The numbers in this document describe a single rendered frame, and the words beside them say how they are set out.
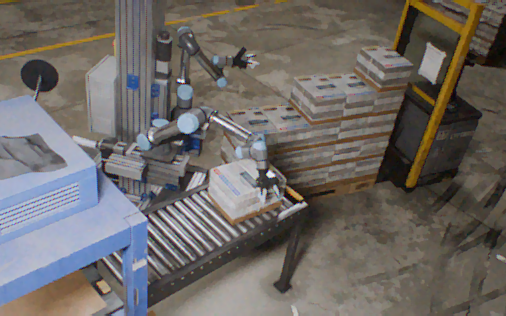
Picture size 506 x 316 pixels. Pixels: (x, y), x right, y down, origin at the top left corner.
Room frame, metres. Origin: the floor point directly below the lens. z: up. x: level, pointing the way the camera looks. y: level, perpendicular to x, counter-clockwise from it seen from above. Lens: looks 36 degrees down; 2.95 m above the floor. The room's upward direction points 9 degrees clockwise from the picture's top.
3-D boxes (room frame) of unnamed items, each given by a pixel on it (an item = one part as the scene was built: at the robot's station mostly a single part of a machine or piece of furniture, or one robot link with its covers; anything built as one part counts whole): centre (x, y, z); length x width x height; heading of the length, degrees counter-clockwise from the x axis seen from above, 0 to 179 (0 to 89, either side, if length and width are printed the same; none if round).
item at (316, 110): (3.74, -0.46, 0.95); 0.38 x 0.29 x 0.23; 31
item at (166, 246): (2.08, 0.42, 0.77); 0.47 x 0.05 x 0.05; 47
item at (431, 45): (4.25, -1.37, 1.28); 0.57 x 0.01 x 0.65; 30
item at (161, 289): (2.11, 0.05, 0.74); 1.34 x 0.05 x 0.12; 137
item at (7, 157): (1.46, 0.86, 1.78); 0.32 x 0.28 x 0.05; 47
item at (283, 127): (3.67, -0.34, 0.42); 1.17 x 0.39 x 0.83; 120
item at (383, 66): (4.03, -0.97, 0.65); 0.39 x 0.30 x 1.29; 30
